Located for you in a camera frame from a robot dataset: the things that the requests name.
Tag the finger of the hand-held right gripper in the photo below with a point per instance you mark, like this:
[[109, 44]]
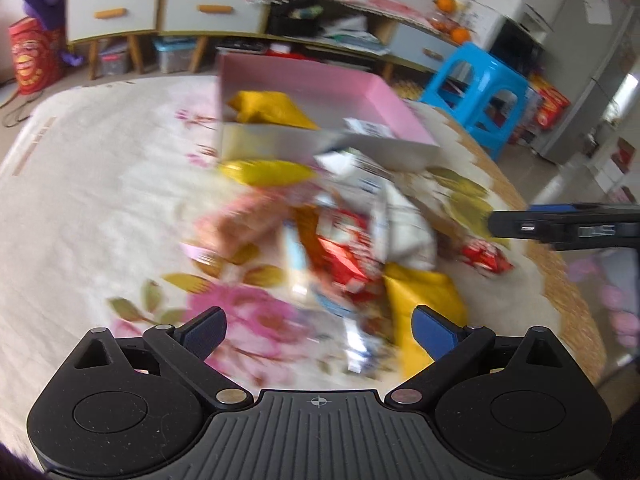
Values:
[[515, 225], [570, 207]]

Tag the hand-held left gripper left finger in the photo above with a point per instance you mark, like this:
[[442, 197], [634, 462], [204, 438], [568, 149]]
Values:
[[205, 332]]

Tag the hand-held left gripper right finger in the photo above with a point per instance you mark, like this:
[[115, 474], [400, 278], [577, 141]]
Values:
[[432, 332]]

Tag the blue and white snack packet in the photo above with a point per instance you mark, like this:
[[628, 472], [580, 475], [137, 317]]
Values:
[[295, 255]]

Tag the pink and silver cardboard box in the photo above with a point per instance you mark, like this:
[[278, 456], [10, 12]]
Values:
[[320, 80]]

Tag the red wrapped candy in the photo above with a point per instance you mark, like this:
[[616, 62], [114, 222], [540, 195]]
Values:
[[482, 255], [345, 255]]

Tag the yellow snack packet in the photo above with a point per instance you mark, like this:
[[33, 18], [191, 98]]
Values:
[[265, 172], [420, 290], [267, 107]]

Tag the red cartons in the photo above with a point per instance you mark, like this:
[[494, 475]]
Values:
[[550, 105]]

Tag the clear cracker packet red ends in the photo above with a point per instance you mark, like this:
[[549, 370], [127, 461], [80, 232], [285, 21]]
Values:
[[235, 225]]

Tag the grey refrigerator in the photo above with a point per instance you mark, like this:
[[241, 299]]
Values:
[[580, 85]]

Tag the orange snack packet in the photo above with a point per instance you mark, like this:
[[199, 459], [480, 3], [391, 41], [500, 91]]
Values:
[[307, 240]]

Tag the blue plastic stool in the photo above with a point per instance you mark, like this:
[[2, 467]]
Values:
[[475, 67]]

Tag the black appliance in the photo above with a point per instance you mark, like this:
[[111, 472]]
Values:
[[515, 47]]

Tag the yellow egg tray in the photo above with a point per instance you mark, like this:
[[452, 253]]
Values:
[[407, 87]]

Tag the floral blanket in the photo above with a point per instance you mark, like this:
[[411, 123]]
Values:
[[100, 185]]

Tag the orange fruit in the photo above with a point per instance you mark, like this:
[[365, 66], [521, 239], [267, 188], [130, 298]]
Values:
[[445, 2], [460, 35]]

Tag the white paper note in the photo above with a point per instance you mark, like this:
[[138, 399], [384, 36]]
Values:
[[597, 5]]

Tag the glass jar of oranges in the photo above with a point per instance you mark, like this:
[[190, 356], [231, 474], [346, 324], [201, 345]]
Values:
[[440, 24]]

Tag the white cardboard box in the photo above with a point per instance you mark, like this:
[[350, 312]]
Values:
[[492, 5]]

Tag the stack of papers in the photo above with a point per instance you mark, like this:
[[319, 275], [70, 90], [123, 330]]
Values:
[[350, 35]]

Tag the blue lid storage box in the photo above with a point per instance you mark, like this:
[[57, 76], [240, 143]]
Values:
[[175, 55]]

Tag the black and white device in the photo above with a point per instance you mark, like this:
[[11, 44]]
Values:
[[240, 47]]

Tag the clear storage box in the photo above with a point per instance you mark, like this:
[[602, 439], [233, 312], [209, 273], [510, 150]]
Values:
[[114, 60]]

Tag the red box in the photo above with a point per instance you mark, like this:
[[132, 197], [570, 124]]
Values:
[[282, 51]]

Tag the red bag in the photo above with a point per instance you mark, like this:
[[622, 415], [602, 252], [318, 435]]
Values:
[[35, 57]]

